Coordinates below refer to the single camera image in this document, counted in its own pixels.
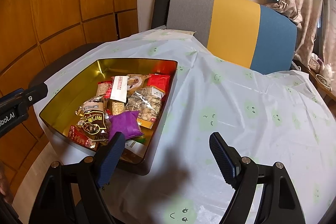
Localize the yellow brown candy bag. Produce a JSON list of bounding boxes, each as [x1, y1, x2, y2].
[[75, 96, 109, 141]]

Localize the cracker sandwich snack pack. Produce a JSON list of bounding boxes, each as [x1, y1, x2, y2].
[[106, 100, 125, 116]]

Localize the white red snack pack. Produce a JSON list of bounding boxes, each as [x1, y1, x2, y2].
[[109, 76, 129, 103]]

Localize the purple snack bag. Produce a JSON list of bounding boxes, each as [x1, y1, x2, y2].
[[109, 111, 142, 140]]

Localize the clear nut snack bag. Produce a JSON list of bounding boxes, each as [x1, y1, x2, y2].
[[124, 86, 165, 129]]

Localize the red-capped cracker pack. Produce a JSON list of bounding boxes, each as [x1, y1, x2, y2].
[[96, 80, 113, 99]]

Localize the beige pastry snack pack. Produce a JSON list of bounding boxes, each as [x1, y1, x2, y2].
[[126, 74, 150, 97]]

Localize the person's left hand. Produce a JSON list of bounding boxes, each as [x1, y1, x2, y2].
[[0, 161, 13, 205]]

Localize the red patterned snack pack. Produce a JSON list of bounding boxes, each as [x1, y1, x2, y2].
[[68, 125, 98, 151]]

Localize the gold tin box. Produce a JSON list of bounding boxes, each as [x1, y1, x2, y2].
[[38, 57, 179, 176]]

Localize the white green-patterned tablecloth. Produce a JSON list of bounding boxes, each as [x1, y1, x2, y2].
[[34, 30, 335, 223]]

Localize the wooden side table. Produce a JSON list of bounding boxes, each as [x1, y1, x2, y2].
[[293, 60, 335, 113]]

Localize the white teapot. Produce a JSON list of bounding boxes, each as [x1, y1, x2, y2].
[[320, 63, 334, 82]]

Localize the grey yellow blue chair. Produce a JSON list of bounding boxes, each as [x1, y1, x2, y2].
[[166, 0, 297, 75]]

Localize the black rolled mat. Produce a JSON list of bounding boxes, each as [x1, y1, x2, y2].
[[151, 0, 170, 29]]

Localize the beige patterned curtain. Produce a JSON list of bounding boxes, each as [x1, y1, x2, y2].
[[269, 0, 335, 71]]

